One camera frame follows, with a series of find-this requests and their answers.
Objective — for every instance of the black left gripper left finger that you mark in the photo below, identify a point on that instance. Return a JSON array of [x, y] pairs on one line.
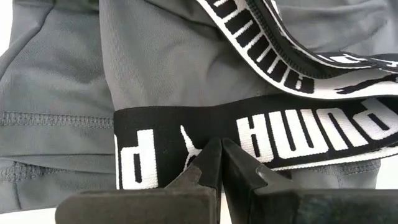
[[140, 207]]

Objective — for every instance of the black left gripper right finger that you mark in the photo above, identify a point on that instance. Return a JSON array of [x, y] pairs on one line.
[[311, 208]]

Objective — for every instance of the dark grey garment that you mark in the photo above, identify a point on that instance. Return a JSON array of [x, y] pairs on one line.
[[155, 62]]

